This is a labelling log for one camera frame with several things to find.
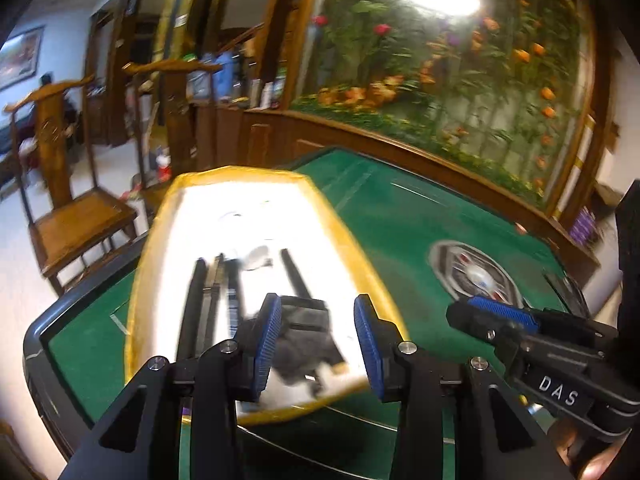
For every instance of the dark grey object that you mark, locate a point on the dark grey object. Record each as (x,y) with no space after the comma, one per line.
(305,340)

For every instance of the blue thermos jug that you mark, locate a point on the blue thermos jug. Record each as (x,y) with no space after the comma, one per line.
(226,75)

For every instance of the short black marker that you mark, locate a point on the short black marker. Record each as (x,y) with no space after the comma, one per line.
(296,275)

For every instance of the framed painting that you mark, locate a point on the framed painting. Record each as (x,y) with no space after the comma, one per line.
(20,57)

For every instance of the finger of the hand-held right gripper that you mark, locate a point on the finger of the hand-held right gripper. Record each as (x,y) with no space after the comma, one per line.
(500,310)

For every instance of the white crumpled plastic bag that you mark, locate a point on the white crumpled plastic bag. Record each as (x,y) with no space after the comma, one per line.
(256,256)

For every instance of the wooden chair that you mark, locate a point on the wooden chair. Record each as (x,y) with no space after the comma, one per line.
(175,110)
(50,130)

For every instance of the round table control panel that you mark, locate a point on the round table control panel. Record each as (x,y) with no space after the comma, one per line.
(475,275)

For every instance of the yellow box with white lining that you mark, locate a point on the yellow box with white lining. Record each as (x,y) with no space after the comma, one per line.
(270,210)

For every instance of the flower wall mural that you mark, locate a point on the flower wall mural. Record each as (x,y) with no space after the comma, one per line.
(425,85)

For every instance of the purple box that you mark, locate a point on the purple box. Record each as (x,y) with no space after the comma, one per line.
(584,227)

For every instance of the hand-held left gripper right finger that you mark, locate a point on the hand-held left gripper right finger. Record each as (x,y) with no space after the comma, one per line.
(372,350)

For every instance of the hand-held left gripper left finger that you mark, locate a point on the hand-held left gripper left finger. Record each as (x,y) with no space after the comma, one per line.
(267,345)

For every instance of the person's right hand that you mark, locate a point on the person's right hand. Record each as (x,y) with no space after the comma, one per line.
(585,455)

